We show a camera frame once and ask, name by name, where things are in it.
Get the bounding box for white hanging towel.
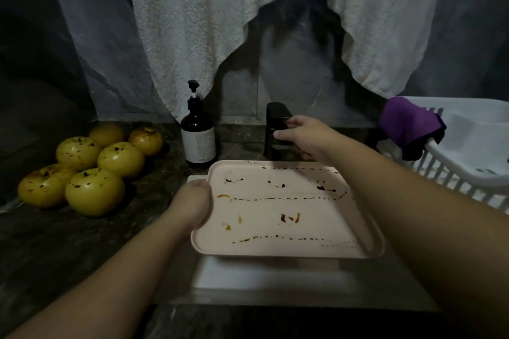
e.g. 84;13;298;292
102;0;454;121

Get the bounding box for person's left forearm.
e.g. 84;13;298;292
4;211;200;339

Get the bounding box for person's left hand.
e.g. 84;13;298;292
165;178;214;233

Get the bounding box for black faucet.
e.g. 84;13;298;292
265;101;294;161

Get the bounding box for dark soap pump bottle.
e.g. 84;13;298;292
180;79;217;166

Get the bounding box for person's right forearm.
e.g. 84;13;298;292
330;132;509;339

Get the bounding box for white sink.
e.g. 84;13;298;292
155;172;442;312

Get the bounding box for white plastic basket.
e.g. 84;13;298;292
378;96;509;217

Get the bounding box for person's right hand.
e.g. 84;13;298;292
273;114;351;163

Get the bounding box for purple cloth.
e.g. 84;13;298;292
379;96;447;153

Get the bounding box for beige plastic tray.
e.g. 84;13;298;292
189;159;387;260

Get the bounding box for group of yellow apples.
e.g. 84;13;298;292
17;122;165;218

